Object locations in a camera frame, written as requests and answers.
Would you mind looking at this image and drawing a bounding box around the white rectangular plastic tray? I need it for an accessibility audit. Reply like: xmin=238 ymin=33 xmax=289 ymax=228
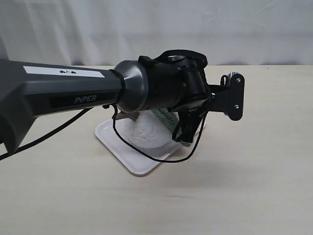
xmin=95 ymin=119 xmax=182 ymax=177

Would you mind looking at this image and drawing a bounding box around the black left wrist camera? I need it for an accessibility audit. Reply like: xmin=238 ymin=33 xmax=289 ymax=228
xmin=209 ymin=71 xmax=245 ymax=121

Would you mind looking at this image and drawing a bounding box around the green knitted scarf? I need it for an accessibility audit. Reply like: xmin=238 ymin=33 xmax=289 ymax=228
xmin=152 ymin=108 xmax=192 ymax=147

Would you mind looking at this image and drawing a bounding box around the white backdrop curtain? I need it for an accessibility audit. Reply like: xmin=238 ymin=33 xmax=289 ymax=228
xmin=0 ymin=0 xmax=313 ymax=65

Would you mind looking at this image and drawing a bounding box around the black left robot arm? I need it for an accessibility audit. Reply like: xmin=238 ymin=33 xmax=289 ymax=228
xmin=0 ymin=50 xmax=210 ymax=153

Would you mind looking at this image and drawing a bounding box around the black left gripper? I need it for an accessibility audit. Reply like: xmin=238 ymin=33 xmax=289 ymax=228
xmin=168 ymin=49 xmax=210 ymax=143

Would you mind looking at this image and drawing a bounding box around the white plush snowman toy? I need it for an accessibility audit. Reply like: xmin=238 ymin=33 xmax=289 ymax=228
xmin=116 ymin=111 xmax=173 ymax=149

